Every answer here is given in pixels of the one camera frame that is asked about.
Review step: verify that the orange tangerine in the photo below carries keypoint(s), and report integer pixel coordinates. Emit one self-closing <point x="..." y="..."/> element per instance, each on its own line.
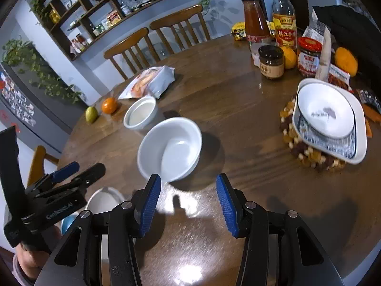
<point x="109" y="106"/>

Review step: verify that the left back wooden chair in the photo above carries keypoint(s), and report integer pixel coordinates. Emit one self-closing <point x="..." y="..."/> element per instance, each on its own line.
<point x="130" y="50"/>

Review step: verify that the small clear white-lid jar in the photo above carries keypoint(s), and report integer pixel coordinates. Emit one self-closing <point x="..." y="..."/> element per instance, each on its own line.
<point x="254" y="48"/>

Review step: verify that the red sauce bottle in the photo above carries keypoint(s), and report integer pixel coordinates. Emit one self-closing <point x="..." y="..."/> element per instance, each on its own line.
<point x="257" y="30"/>

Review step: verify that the dark wooden wall shelf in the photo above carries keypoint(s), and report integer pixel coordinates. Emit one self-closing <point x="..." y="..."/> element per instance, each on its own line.
<point x="53" y="13"/>

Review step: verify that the small white ramekin bowl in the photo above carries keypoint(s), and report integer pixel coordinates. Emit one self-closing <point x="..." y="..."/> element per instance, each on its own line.
<point x="141" y="114"/>

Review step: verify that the patterned square plate on trivet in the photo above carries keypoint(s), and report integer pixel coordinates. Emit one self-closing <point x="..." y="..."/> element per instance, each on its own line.
<point x="351" y="149"/>

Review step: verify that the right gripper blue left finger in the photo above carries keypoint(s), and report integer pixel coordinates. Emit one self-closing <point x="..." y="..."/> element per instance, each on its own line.
<point x="145" y="201"/>

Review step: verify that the red lid chili jar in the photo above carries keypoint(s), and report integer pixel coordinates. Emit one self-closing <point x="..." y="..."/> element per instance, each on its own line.
<point x="308" y="56"/>

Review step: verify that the medium white bowl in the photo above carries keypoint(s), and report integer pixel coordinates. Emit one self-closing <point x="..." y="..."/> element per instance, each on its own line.
<point x="171" y="149"/>

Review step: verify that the wooden bead trivet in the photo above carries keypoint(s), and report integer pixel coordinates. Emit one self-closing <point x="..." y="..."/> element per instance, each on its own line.
<point x="304" y="153"/>

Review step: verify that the person's left hand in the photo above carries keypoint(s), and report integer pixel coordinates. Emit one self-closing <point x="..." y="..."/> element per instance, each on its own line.
<point x="32" y="261"/>

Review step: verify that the hanging green vine plant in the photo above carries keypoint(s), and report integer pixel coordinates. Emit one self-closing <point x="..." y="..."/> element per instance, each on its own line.
<point x="23" y="56"/>

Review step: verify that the grey refrigerator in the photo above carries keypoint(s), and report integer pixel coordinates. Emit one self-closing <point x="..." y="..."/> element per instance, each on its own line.
<point x="37" y="118"/>

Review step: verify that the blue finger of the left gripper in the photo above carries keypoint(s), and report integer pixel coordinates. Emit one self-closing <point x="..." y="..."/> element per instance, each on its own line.
<point x="65" y="172"/>
<point x="89" y="176"/>

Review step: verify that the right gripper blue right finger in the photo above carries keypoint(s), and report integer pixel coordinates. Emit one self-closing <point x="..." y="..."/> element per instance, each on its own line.
<point x="232" y="205"/>

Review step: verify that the white snack bag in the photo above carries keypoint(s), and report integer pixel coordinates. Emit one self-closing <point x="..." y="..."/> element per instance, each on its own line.
<point x="151" y="82"/>

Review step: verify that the green pear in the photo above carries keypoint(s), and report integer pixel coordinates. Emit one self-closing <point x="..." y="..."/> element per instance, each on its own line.
<point x="91" y="115"/>

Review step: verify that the white bowl on trivet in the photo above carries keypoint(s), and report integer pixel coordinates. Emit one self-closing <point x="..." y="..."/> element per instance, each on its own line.
<point x="326" y="110"/>

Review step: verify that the yellow snack packet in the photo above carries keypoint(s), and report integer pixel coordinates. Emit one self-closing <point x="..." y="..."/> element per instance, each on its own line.
<point x="238" y="31"/>

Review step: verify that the right back wooden chair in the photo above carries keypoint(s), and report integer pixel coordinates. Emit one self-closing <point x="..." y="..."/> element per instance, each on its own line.
<point x="179" y="22"/>

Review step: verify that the side wooden chair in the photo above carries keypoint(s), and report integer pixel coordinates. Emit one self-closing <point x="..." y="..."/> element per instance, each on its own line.
<point x="37" y="170"/>

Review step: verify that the large white bowl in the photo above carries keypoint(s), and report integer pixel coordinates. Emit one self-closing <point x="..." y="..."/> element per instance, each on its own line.
<point x="104" y="200"/>

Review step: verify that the brown paste jar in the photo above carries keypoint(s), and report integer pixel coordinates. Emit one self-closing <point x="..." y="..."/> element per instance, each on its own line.
<point x="271" y="61"/>

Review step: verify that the vinegar bottle yellow cap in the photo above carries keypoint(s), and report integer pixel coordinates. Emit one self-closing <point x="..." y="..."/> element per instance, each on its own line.
<point x="284" y="19"/>

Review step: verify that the blue square dish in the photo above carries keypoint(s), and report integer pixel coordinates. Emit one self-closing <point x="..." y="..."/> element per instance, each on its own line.
<point x="67" y="222"/>

